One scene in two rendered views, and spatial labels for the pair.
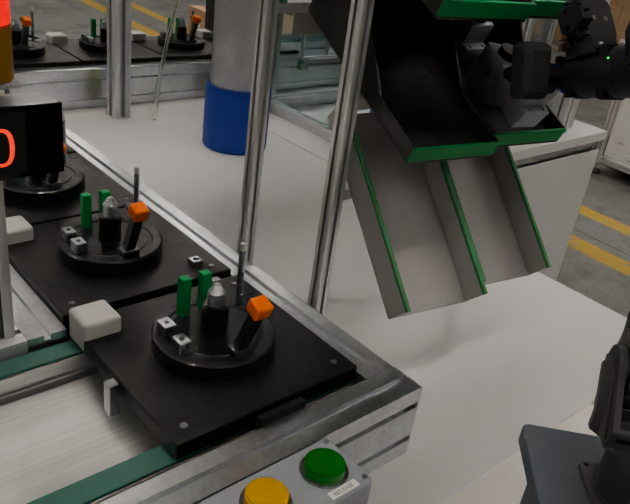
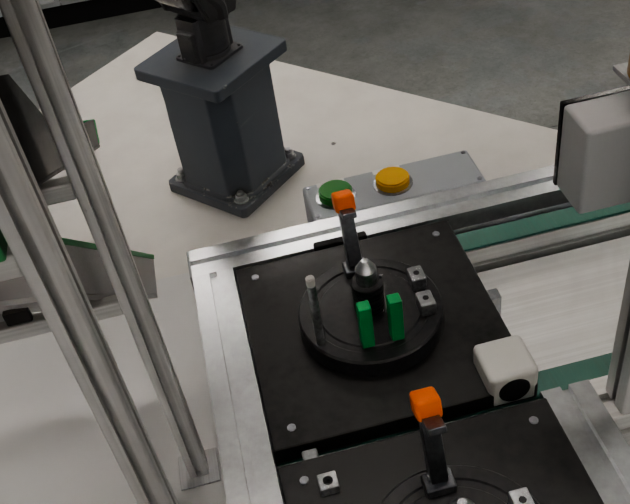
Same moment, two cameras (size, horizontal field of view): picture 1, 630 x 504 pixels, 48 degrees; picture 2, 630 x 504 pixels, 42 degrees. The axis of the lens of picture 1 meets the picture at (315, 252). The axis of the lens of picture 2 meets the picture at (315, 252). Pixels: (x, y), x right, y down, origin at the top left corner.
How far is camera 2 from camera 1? 1.20 m
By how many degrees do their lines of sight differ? 102
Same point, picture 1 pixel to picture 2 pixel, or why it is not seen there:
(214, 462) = (418, 214)
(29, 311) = (593, 448)
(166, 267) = (377, 488)
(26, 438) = (577, 320)
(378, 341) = (93, 468)
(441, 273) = not seen: hidden behind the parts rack
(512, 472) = not seen: hidden behind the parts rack
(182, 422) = (436, 235)
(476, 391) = (62, 363)
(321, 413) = (303, 240)
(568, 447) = (205, 77)
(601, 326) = not seen: outside the picture
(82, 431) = (522, 319)
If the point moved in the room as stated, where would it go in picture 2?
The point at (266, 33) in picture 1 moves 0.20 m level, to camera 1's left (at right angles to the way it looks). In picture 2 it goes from (75, 282) to (416, 427)
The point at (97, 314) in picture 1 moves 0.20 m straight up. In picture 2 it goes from (502, 350) to (511, 169)
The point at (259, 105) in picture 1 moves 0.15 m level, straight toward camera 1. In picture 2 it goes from (126, 396) to (246, 239)
